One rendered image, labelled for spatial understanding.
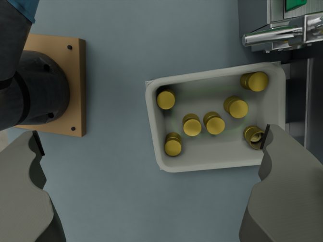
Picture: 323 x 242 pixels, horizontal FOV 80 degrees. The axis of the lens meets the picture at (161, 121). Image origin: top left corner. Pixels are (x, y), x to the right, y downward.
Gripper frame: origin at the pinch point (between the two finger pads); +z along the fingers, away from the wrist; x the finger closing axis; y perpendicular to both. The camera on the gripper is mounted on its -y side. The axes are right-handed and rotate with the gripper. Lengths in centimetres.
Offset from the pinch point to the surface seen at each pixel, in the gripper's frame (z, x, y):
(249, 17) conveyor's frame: 23.5, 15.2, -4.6
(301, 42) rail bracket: 7.6, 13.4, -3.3
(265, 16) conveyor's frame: 17.8, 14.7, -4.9
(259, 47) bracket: 18.7, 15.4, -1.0
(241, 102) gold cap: 20.0, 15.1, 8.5
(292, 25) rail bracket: 8.8, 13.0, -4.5
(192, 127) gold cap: 19.7, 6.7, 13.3
